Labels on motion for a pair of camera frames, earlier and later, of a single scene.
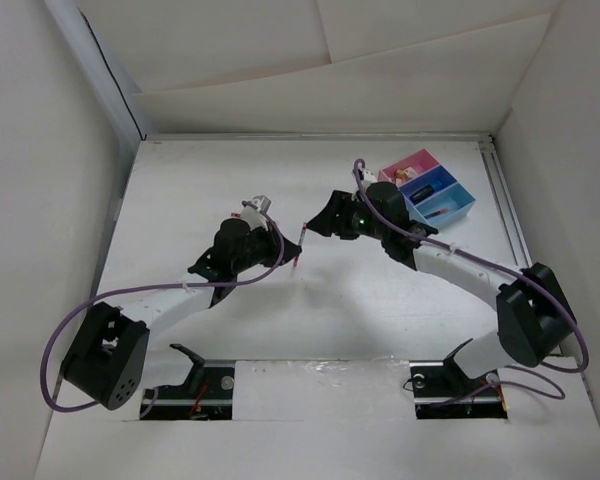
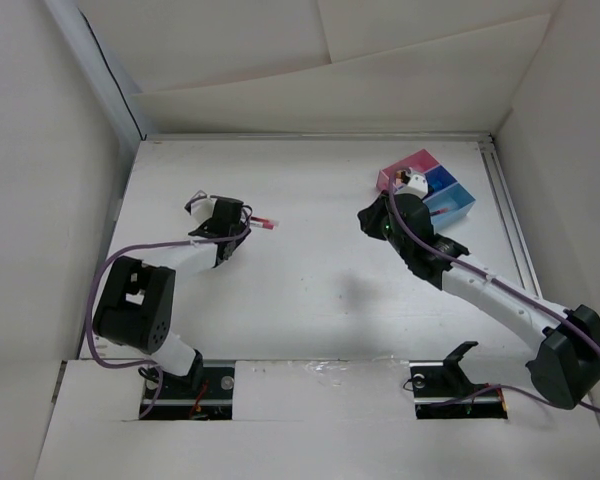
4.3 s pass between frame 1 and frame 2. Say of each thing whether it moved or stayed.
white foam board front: stayed
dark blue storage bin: stayed
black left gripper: moved
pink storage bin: stayed
